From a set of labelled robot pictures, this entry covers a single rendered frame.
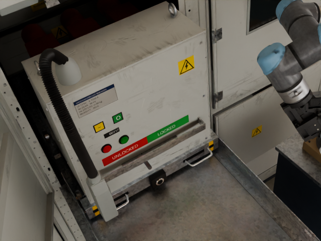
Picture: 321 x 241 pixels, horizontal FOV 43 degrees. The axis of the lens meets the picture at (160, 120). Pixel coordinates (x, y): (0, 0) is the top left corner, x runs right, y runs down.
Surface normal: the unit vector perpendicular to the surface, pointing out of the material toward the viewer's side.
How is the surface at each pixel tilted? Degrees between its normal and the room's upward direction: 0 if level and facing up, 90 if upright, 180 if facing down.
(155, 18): 0
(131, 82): 90
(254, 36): 90
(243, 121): 90
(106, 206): 90
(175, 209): 0
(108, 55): 0
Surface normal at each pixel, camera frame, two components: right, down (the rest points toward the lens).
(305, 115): -0.03, 0.45
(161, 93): 0.50, 0.58
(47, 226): -0.12, -0.69
